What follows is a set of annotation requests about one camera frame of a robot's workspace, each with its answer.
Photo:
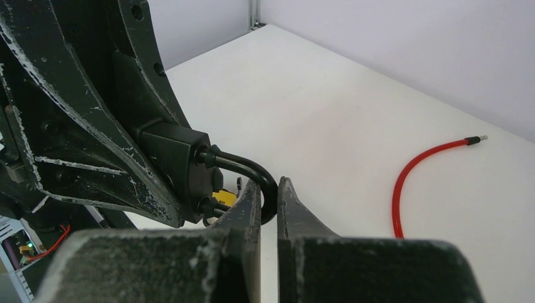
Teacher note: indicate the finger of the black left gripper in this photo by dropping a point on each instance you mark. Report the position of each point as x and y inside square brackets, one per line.
[144, 91]
[60, 78]

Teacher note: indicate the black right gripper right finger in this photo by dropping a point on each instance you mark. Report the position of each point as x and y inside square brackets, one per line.
[316, 264]

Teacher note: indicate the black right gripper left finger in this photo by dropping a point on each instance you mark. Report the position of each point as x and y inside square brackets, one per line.
[218, 264]

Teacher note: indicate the yellow padlock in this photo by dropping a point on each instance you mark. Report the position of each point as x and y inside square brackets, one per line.
[226, 197]

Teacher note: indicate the black padlock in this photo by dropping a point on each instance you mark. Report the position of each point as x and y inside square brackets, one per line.
[191, 165]

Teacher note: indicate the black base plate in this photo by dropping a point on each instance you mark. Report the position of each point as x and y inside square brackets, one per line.
[26, 253]

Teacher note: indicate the aluminium frame rail left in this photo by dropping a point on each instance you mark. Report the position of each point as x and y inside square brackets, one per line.
[255, 21]

